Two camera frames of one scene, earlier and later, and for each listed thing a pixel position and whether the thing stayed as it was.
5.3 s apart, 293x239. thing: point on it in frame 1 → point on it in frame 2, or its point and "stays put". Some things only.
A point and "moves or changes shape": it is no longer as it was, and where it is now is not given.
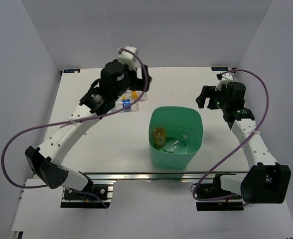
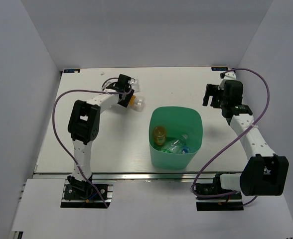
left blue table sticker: x=73 y=70 stays put
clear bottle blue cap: x=124 y=101 → x=180 y=149
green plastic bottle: x=164 y=150 stays put
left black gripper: x=138 y=85 → x=124 y=102
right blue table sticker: x=219 y=68 stays put
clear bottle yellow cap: x=134 y=95 moves or changes shape
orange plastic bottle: x=159 y=135 stays put
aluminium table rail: x=151 y=176 stays put
